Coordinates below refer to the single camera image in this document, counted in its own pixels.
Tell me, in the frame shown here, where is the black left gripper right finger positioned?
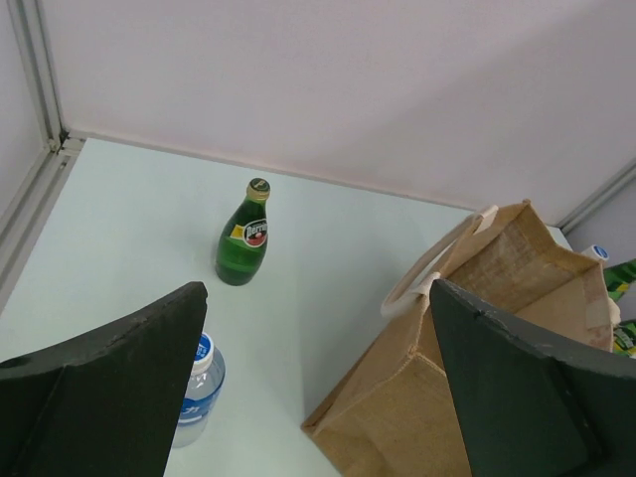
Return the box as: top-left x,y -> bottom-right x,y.
430,279 -> 635,476

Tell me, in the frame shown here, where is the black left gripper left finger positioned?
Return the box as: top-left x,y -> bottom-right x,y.
1,282 -> 208,476

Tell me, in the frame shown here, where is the blue label water bottle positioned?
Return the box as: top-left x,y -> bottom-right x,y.
172,332 -> 226,448

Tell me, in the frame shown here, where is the blue cap plastic bottle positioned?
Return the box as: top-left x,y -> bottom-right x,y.
581,244 -> 609,262

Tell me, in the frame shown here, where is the green Perrier glass bottle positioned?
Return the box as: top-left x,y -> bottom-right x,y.
215,178 -> 270,286

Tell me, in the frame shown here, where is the tan canvas jute bag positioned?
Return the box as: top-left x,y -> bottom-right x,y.
303,202 -> 620,476

